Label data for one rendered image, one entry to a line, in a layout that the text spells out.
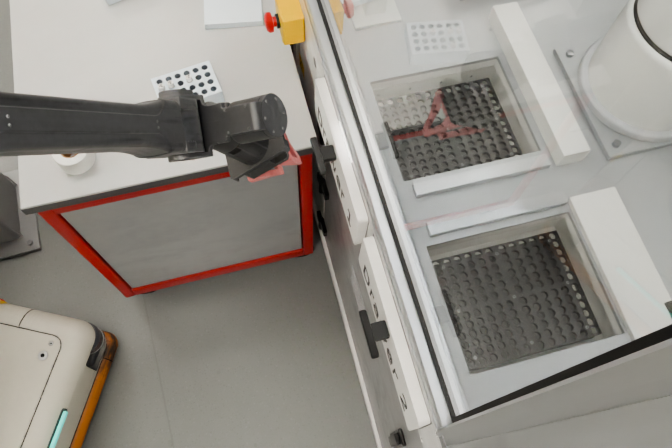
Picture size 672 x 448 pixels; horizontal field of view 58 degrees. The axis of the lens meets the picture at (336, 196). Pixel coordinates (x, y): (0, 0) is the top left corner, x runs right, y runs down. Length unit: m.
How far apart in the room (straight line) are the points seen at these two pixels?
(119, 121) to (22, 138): 0.13
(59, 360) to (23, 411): 0.13
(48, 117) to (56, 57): 0.89
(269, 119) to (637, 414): 0.54
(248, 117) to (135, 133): 0.16
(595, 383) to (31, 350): 1.48
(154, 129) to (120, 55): 0.73
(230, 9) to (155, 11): 0.17
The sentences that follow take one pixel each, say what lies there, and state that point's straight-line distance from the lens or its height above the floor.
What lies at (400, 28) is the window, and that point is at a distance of 0.67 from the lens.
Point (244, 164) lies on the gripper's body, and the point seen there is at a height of 1.03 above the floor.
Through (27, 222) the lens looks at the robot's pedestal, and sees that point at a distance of 2.16.
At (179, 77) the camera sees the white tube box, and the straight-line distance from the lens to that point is 1.31.
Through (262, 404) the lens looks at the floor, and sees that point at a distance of 1.84.
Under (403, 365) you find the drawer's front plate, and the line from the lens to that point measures 0.91.
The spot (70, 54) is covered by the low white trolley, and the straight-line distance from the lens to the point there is 1.44.
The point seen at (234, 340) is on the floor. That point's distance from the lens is 1.88.
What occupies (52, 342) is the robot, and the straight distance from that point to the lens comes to 1.70.
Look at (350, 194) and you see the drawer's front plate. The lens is 0.99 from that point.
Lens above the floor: 1.82
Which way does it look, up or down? 65 degrees down
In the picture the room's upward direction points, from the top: 4 degrees clockwise
